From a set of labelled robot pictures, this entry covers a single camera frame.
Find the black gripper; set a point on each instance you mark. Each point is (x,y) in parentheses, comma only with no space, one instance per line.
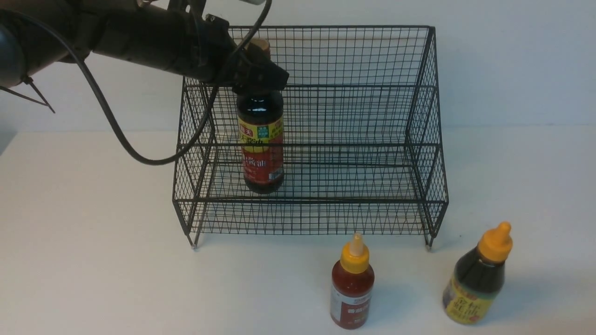
(216,59)

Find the tall soy sauce bottle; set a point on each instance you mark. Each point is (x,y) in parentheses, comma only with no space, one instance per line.
(261,133)

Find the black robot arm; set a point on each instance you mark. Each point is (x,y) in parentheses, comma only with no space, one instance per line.
(179,40)

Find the small red sauce bottle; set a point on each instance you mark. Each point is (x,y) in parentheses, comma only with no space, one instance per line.
(352,285)

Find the dark vinegar bottle yellow cap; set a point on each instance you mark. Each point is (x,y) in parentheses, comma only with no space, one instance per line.
(478,277)

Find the black wire mesh rack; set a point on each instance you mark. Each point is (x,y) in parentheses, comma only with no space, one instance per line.
(362,140)

